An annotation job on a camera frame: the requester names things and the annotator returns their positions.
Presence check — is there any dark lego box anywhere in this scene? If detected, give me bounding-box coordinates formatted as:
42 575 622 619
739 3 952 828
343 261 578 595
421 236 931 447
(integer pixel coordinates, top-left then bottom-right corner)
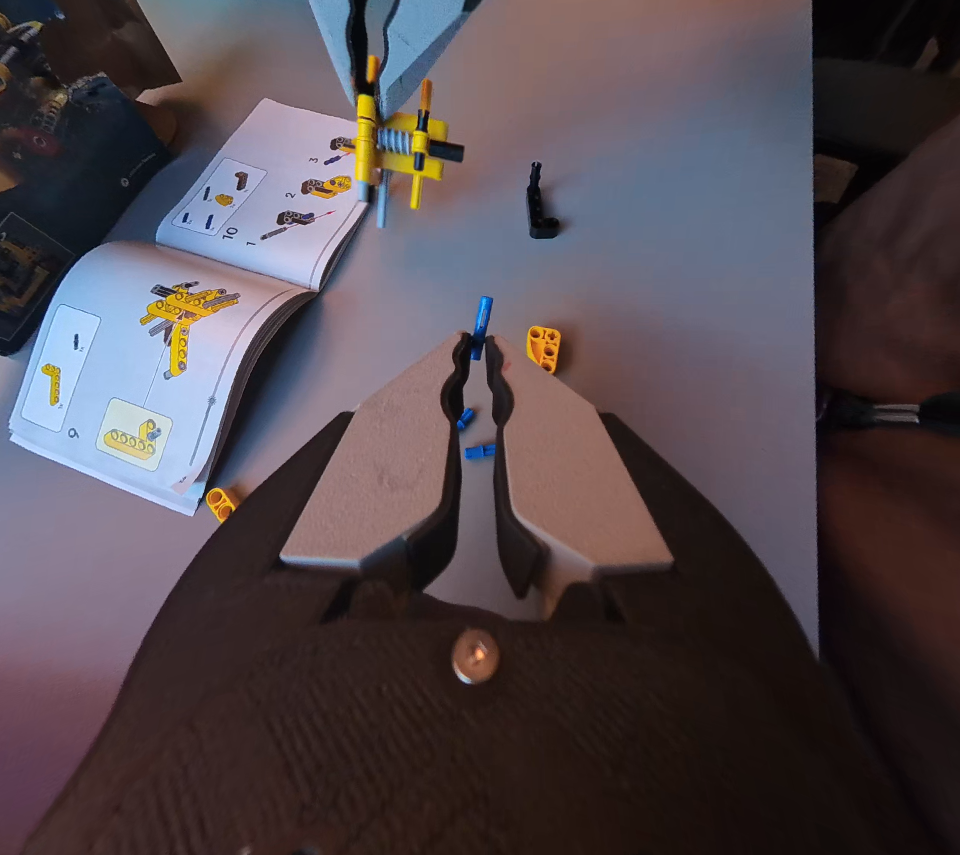
0 0 174 357

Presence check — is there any black angled lego beam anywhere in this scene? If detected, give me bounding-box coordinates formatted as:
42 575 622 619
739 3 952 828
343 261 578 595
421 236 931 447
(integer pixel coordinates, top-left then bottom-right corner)
525 159 561 241

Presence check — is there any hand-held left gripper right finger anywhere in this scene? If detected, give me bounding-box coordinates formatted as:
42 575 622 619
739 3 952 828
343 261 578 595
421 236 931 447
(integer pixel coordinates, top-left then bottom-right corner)
483 333 675 621

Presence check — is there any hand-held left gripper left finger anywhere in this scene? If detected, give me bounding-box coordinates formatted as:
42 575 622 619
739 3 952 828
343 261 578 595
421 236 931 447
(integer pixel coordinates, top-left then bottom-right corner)
279 331 474 591

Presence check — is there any dark chair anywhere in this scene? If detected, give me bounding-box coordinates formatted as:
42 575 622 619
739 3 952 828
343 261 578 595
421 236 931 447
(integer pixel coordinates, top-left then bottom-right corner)
810 0 960 159

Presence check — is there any lego instruction booklet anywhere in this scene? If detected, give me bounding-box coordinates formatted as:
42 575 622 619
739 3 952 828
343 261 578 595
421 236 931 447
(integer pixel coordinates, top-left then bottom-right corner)
7 97 370 517

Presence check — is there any yellow lego assembly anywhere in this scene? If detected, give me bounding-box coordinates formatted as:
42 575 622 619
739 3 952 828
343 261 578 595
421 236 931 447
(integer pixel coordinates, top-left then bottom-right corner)
352 54 466 230

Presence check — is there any person in brown sweater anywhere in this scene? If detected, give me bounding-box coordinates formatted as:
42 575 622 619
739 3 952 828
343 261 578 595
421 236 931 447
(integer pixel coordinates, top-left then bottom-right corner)
813 112 960 855

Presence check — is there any small yellow lego piece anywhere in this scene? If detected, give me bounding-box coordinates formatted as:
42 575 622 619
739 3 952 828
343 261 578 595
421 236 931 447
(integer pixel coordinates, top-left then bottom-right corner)
526 324 562 374

